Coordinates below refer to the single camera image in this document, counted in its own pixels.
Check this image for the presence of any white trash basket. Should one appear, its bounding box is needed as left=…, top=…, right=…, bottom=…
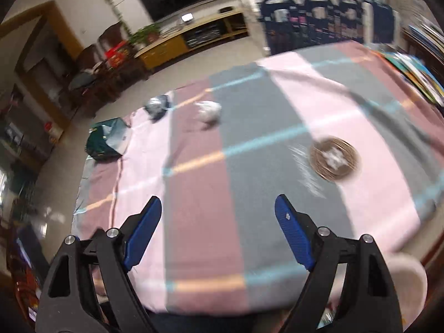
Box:
left=382, top=252, right=427, bottom=331

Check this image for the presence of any white crumpled paper ball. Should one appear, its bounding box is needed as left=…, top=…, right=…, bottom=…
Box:
left=195, top=101, right=222, bottom=124

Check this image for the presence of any stack of colourful books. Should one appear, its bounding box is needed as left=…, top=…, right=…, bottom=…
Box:
left=381, top=23, right=443, bottom=113

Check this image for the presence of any plaid pink grey tablecloth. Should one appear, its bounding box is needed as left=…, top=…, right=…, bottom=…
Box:
left=72, top=42, right=443, bottom=315

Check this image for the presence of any green potted plant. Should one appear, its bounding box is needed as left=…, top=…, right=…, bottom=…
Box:
left=129, top=23, right=160, bottom=46

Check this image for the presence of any blue white baby fence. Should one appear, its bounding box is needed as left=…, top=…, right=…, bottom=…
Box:
left=240, top=0, right=401, bottom=56

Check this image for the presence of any dark green gift bag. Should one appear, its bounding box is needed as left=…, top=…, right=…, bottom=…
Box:
left=85, top=117, right=132, bottom=162

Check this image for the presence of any yellow wooden tv cabinet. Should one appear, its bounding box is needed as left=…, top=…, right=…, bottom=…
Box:
left=135, top=7, right=248, bottom=71

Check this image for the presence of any grey crumpled plastic bag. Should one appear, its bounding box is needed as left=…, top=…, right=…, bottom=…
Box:
left=144, top=94, right=171, bottom=122

